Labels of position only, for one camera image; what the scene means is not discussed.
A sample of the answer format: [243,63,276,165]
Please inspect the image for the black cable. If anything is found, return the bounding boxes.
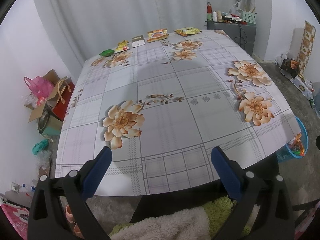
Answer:
[234,25,248,47]

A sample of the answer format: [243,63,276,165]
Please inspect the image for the brown cardboard box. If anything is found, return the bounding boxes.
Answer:
[24,69,68,123]

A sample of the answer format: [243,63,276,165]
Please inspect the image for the green plastic bag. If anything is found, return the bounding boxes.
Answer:
[32,140,49,155]

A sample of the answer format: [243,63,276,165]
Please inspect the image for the yellow snack bag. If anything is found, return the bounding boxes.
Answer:
[174,27,202,36]

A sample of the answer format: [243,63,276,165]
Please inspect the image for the pale green storage basket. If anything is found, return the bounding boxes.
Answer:
[241,11,257,26]

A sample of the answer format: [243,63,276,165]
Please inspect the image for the floral tablecloth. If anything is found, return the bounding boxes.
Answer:
[55,29,302,197]

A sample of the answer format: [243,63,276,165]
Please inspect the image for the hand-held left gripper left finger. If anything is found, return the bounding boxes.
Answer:
[27,146,113,240]

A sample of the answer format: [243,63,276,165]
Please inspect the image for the pink floral blanket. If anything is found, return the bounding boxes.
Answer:
[0,202,29,240]

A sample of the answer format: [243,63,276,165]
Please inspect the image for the brown patterned board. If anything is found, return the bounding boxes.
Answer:
[297,21,317,77]

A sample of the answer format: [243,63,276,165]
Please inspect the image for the red bag tan handles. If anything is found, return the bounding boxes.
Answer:
[52,76,76,122]

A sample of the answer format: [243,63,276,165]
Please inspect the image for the white curtain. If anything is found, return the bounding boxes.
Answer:
[31,0,272,67]

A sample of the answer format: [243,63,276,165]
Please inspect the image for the black orange carton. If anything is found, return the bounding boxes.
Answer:
[279,58,300,78]

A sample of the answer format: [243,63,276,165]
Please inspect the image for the yellow red packet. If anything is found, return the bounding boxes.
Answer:
[115,40,130,53]

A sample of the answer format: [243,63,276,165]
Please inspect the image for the teal carton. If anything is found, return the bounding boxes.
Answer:
[37,109,63,138]

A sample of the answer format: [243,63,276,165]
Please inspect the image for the clear plastic bag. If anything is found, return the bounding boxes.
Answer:
[35,150,52,170]

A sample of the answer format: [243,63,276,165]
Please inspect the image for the white plastic bag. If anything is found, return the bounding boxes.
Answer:
[230,1,244,18]

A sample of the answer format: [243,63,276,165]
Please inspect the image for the pink slipper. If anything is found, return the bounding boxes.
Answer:
[65,205,78,227]
[72,220,84,238]

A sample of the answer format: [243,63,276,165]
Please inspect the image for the pink plastic bag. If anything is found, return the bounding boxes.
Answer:
[24,76,54,98]

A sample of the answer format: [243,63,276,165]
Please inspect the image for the blue mesh plastic basket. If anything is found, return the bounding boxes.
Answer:
[276,116,308,162]

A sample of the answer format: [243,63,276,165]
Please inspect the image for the grey cabinet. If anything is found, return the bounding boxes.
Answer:
[207,20,257,55]

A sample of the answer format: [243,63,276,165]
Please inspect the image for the green white fluffy blanket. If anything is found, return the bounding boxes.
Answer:
[109,195,252,240]

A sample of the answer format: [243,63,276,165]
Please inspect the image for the white printed carton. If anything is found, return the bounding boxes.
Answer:
[291,76,315,97]

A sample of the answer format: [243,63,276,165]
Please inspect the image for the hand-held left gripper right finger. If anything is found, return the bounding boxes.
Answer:
[210,146,297,240]

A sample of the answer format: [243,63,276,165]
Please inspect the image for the orange biscuit packet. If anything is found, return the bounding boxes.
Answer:
[146,29,169,42]

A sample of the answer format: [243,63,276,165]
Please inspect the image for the olive and white packet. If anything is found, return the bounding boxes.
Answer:
[131,34,145,48]

